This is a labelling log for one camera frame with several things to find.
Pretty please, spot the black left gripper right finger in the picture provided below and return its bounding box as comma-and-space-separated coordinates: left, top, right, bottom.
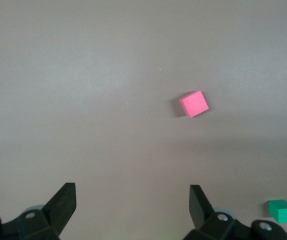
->
183, 184, 287, 240

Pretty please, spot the pink cube block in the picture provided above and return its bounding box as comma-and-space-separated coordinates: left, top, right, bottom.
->
178, 90, 210, 119

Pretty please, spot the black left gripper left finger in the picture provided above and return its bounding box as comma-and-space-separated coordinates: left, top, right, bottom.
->
0, 182, 77, 240

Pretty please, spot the green cube block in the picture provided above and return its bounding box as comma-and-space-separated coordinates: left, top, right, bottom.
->
268, 199, 287, 224

